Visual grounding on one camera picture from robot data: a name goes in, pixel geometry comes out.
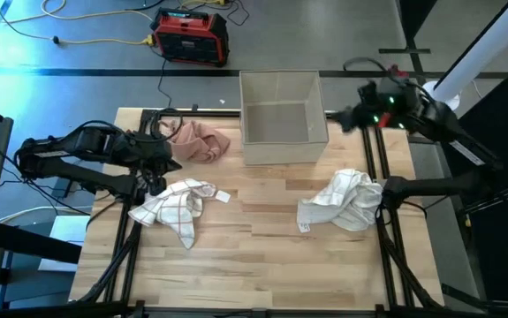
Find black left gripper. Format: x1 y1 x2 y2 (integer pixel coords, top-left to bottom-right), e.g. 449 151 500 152
140 144 183 198

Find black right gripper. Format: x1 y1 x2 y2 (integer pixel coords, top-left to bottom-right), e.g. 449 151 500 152
333 79 390 134

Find white towel red checks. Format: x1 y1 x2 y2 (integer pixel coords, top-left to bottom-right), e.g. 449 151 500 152
127 178 231 251

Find pink towel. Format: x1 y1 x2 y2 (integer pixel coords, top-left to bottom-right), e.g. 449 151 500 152
160 118 231 164

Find white towel beige checks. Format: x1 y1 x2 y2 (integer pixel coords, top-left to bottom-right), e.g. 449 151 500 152
296 168 385 234

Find white flat box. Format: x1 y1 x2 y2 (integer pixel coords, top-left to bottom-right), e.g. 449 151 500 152
39 215 91 273

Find black partition panel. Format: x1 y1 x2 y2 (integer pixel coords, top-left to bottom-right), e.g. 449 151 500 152
379 0 438 74

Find red black power station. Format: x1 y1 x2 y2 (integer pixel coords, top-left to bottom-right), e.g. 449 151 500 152
150 7 231 68

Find white tower fan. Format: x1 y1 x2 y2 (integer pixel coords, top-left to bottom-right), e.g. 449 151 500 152
421 0 508 111

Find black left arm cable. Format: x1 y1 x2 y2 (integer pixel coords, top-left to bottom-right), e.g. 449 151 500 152
127 107 185 145

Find black aluminium table frame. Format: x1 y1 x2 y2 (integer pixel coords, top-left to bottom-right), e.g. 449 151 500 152
70 105 447 318

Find black power station cable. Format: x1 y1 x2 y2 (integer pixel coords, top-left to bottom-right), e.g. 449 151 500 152
155 57 173 110

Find yellow extension cable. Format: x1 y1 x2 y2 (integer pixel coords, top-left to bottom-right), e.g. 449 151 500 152
57 34 156 48

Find cream floor cable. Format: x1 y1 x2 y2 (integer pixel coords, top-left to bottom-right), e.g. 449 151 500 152
0 0 154 24

